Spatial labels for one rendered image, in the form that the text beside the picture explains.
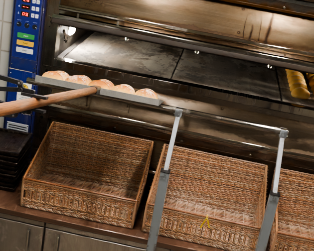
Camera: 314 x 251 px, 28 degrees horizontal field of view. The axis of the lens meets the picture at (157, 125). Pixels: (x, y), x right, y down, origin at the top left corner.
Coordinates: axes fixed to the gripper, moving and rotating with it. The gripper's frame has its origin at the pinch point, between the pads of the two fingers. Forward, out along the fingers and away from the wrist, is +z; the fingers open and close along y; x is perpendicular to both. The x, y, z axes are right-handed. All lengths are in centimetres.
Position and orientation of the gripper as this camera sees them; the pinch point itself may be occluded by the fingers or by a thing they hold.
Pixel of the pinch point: (34, 102)
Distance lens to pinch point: 173.7
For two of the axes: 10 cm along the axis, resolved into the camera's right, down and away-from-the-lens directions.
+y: -1.9, 9.8, 1.1
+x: -0.7, 0.9, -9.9
